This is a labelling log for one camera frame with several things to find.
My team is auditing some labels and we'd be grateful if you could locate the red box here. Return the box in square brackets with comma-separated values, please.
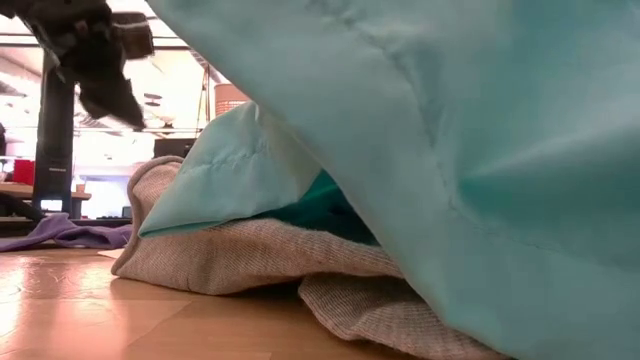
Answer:
[11, 159, 36, 187]

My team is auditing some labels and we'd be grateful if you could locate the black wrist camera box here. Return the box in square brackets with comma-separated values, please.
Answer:
[111, 11, 155, 60]

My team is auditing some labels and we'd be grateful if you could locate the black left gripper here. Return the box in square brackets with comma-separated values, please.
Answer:
[13, 0, 147, 129]

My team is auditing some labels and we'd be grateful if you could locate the light teal garment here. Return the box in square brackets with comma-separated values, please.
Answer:
[138, 0, 640, 360]

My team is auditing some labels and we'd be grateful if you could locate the wooden desk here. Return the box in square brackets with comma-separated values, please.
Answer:
[0, 181, 93, 221]

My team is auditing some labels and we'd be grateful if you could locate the purple garment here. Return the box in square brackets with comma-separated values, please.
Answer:
[0, 212, 134, 253]

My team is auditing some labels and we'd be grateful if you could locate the dark green garment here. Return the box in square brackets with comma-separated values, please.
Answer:
[259, 169, 380, 247]

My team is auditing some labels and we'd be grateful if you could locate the orange slatted basket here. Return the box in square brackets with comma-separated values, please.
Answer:
[213, 82, 250, 118]

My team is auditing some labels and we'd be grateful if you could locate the black monitor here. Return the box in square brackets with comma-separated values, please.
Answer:
[152, 138, 197, 160]

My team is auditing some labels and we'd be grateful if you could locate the beige knit garment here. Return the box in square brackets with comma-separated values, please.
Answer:
[110, 155, 511, 360]

